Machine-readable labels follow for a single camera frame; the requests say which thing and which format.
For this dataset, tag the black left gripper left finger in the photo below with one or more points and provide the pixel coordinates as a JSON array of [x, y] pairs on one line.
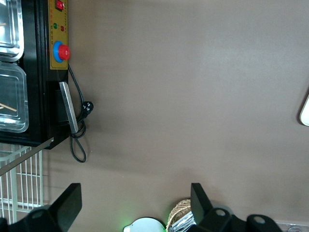
[[65, 203]]

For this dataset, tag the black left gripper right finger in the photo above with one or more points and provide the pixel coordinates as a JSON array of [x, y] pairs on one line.
[[200, 205]]

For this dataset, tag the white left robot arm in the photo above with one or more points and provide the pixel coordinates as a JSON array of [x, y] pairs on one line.
[[144, 226]]

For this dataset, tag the steel tray with long skewer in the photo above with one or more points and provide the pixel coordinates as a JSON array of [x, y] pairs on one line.
[[14, 96]]

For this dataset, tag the cream plastic serving tray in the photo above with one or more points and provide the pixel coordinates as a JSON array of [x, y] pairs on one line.
[[305, 113]]

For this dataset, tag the steel tray with short skewer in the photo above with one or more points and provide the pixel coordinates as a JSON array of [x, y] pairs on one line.
[[12, 29]]

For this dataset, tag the wicker basket with foil containers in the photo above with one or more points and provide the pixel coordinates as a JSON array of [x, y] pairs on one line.
[[178, 207]]

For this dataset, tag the aluminium foil container stack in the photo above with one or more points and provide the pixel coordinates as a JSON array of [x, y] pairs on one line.
[[182, 222]]

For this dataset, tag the grey metal machine lever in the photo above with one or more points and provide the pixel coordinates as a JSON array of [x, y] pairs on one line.
[[24, 157]]

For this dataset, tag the clear acrylic bottle rack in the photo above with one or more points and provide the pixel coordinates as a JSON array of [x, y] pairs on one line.
[[294, 227]]

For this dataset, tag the black sealing machine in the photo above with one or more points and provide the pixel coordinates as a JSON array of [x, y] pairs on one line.
[[36, 96]]

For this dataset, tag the long wooden skewer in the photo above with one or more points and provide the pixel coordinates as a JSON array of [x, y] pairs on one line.
[[9, 107]]

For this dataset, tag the red emergency stop button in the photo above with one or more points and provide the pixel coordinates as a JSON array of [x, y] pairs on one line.
[[63, 52]]

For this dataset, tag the yellow control panel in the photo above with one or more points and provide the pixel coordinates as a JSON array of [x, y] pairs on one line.
[[59, 31]]

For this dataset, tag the red rocker switch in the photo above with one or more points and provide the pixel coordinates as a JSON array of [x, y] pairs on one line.
[[59, 4]]

